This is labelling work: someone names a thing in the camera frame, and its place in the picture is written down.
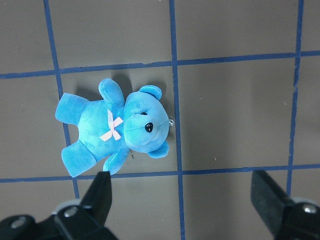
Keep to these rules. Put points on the blue plush teddy bear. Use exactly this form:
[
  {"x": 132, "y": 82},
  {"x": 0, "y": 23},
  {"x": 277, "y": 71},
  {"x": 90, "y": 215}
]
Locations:
[{"x": 112, "y": 127}]

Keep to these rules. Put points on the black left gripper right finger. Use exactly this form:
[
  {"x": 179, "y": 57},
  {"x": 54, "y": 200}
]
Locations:
[{"x": 285, "y": 217}]

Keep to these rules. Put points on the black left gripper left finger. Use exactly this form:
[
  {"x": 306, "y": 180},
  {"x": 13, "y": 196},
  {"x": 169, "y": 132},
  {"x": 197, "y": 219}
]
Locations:
[{"x": 85, "y": 221}]

